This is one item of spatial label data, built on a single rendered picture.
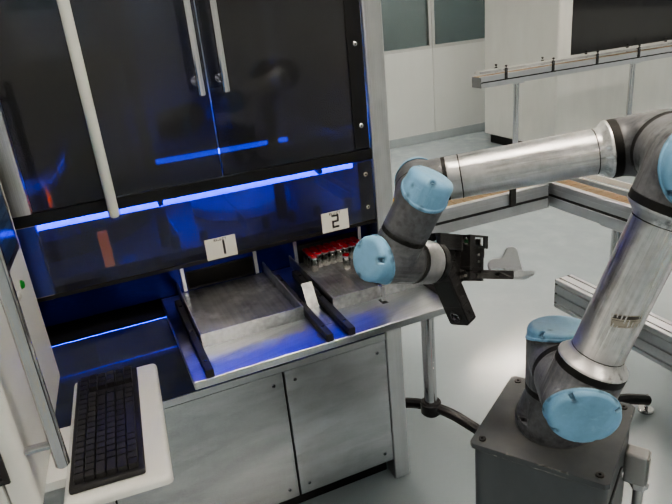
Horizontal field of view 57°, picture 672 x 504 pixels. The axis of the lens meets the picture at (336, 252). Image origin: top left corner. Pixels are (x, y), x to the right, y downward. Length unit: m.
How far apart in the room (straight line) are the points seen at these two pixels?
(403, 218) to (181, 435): 1.20
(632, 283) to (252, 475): 1.43
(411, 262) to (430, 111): 6.39
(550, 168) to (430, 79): 6.25
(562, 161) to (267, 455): 1.38
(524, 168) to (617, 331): 0.29
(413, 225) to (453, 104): 6.57
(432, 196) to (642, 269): 0.33
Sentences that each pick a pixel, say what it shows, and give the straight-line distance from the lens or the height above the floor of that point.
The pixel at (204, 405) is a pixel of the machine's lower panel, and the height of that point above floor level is 0.55.
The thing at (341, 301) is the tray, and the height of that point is 0.90.
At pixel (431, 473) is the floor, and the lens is 2.40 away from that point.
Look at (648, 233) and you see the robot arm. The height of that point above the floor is 1.26.
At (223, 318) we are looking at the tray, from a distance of 1.63.
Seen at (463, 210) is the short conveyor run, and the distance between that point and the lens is 2.16.
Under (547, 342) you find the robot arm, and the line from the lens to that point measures 1.19.
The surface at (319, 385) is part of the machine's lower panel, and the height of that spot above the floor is 0.49.
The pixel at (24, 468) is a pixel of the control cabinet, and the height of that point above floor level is 0.91.
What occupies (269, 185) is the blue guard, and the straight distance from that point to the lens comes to 1.71.
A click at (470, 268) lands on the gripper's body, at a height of 1.16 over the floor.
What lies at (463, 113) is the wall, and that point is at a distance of 7.58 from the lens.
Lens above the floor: 1.61
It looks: 22 degrees down
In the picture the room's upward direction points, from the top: 6 degrees counter-clockwise
